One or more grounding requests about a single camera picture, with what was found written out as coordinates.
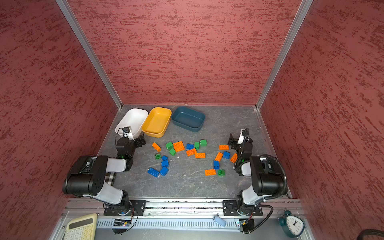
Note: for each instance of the cream calculator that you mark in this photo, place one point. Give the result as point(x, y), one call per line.
point(82, 228)

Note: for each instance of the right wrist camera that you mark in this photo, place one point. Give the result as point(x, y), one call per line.
point(243, 136)

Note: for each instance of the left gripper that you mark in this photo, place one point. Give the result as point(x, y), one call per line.
point(137, 142)

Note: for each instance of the orange lego brick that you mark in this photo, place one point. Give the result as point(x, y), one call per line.
point(210, 172)
point(191, 152)
point(224, 147)
point(219, 157)
point(156, 147)
point(200, 155)
point(234, 158)

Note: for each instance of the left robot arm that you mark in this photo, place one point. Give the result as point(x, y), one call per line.
point(86, 177)

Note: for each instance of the teal alarm clock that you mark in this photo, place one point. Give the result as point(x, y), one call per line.
point(292, 225)

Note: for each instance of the large orange lego plate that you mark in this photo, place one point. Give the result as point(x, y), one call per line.
point(179, 146)

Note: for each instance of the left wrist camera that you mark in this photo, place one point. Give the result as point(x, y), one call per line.
point(127, 133)

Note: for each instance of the white plastic bin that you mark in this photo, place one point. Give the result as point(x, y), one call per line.
point(134, 118)

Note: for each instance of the green hollow lego brick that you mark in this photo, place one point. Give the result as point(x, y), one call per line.
point(158, 156)
point(221, 172)

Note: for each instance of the small blue cylinder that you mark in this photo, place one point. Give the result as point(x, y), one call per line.
point(219, 221)

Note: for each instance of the yellow plastic bin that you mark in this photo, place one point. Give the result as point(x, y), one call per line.
point(157, 122)

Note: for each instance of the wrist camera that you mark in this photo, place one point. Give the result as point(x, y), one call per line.
point(127, 133)
point(243, 136)

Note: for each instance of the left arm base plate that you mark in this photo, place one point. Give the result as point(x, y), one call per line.
point(132, 207)

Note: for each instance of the blue long lego brick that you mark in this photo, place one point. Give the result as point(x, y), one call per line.
point(153, 172)

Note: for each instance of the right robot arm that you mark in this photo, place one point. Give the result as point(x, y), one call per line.
point(268, 177)

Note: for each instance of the teal plastic bin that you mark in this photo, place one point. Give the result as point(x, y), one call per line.
point(188, 119)

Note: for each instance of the plaid pouch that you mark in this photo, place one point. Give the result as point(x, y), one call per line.
point(110, 178)

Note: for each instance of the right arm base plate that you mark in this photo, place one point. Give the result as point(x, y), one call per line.
point(233, 208)

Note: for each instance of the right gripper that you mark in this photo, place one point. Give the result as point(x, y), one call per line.
point(237, 142)

